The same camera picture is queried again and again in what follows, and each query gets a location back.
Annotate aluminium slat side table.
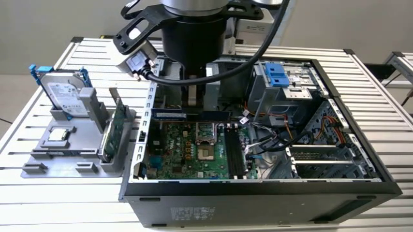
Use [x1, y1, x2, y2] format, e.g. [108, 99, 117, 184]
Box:
[382, 50, 413, 87]

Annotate thick black camera cable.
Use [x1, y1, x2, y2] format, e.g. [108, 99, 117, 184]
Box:
[120, 0, 291, 86]

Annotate hard disk in blue carrier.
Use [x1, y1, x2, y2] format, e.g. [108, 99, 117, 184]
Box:
[26, 64, 93, 121]

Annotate black open PC case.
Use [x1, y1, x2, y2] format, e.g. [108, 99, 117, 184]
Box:
[117, 50, 403, 228]

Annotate grey power supply unit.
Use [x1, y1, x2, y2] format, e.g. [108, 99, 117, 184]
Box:
[158, 60, 221, 114]

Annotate black case fan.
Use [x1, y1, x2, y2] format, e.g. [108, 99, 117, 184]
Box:
[150, 95, 168, 155]

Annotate silver CPU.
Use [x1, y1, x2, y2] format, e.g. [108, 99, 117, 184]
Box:
[46, 128, 69, 142]

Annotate black RAM slot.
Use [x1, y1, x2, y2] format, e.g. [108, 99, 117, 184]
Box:
[224, 123, 239, 180]
[233, 123, 248, 180]

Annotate green motherboard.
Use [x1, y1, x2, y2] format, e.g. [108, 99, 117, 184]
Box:
[145, 119, 259, 181]

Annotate orange power wires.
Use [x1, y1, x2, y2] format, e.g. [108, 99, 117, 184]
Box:
[315, 115, 351, 148]

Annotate wire bundle with white labels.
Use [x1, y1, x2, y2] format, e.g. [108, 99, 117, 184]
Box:
[229, 108, 291, 158]

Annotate green graphics card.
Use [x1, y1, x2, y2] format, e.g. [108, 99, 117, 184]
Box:
[98, 86, 130, 162]

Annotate blue drive latch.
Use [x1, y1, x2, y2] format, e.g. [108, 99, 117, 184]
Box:
[263, 62, 289, 87]

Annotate grey parts rack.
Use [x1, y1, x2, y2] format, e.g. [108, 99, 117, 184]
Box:
[18, 87, 136, 179]

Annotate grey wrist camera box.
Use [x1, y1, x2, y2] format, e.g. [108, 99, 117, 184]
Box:
[116, 40, 156, 82]
[233, 14, 275, 46]

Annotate metal socket cover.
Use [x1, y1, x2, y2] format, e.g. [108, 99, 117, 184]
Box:
[195, 121, 216, 145]

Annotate CPU socket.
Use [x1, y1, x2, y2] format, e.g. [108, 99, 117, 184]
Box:
[196, 144, 216, 162]

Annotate metal disk bay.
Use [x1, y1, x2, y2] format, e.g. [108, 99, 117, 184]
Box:
[284, 144, 375, 180]

